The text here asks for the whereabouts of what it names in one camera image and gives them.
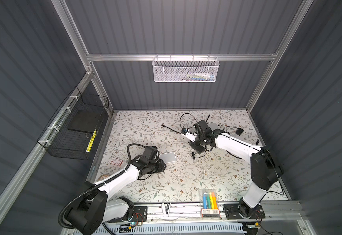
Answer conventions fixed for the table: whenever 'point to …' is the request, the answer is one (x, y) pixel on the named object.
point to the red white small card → (116, 161)
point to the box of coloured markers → (209, 203)
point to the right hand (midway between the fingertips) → (192, 142)
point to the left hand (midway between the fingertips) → (165, 166)
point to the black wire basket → (71, 132)
